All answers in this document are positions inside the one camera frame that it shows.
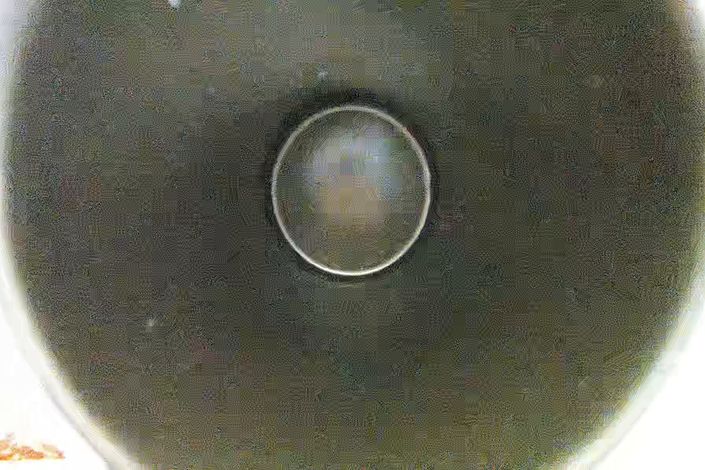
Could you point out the black mug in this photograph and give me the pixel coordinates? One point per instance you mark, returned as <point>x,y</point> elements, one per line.
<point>351,234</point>

